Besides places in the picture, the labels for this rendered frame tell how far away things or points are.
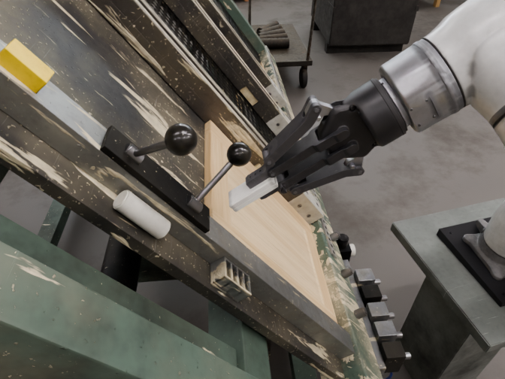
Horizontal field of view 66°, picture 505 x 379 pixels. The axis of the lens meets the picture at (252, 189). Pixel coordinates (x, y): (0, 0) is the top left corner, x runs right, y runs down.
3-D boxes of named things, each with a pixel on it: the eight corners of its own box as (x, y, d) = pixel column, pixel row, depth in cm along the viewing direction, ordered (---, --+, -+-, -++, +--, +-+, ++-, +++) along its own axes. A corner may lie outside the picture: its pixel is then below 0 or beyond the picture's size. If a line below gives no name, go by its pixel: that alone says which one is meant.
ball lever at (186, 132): (131, 175, 53) (196, 159, 44) (110, 157, 50) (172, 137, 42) (144, 154, 54) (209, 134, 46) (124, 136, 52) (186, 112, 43)
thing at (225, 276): (237, 302, 65) (252, 295, 64) (210, 283, 61) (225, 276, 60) (236, 283, 68) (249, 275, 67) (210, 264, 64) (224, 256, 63)
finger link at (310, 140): (352, 136, 45) (347, 128, 44) (271, 183, 49) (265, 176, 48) (343, 119, 48) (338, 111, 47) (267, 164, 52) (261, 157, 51)
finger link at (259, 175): (282, 170, 49) (269, 155, 47) (250, 189, 51) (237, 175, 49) (281, 162, 50) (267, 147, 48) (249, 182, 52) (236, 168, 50)
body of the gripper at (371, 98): (391, 91, 40) (313, 139, 43) (419, 144, 45) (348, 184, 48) (368, 62, 45) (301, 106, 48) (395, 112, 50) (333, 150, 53)
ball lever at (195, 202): (200, 222, 58) (260, 156, 59) (182, 207, 56) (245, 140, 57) (192, 212, 61) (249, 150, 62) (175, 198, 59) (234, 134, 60)
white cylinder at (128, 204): (110, 211, 50) (155, 243, 54) (126, 200, 49) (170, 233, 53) (113, 196, 52) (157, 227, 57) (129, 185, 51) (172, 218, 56)
